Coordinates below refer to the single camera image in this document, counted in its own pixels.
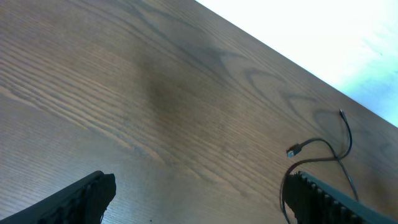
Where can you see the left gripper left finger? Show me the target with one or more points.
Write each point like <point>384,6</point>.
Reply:
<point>83,202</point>

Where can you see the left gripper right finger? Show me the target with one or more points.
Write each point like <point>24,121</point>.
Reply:
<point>315,202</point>

